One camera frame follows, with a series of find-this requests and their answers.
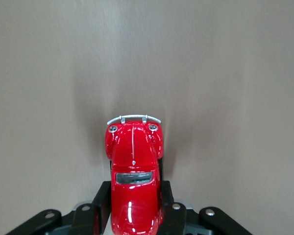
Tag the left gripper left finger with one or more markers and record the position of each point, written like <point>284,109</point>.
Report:
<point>103,195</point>

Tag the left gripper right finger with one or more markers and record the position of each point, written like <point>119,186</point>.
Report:
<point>167,195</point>

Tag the red beetle toy car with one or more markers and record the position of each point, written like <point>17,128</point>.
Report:
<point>134,151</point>

